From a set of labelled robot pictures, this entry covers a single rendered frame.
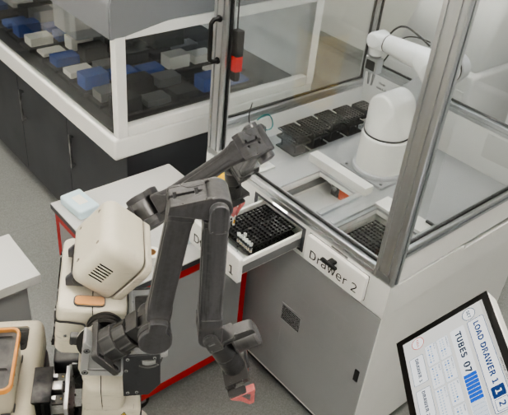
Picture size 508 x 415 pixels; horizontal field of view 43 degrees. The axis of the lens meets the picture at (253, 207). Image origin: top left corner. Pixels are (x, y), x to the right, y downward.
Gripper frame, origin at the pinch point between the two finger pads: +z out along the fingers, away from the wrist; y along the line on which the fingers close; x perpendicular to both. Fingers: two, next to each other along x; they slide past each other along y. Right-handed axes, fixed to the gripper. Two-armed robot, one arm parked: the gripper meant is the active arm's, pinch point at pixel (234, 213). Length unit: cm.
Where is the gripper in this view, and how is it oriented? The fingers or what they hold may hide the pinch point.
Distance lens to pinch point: 235.4
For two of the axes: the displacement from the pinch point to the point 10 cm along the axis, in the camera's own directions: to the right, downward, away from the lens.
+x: -6.1, -5.1, 6.1
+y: 7.9, -4.0, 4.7
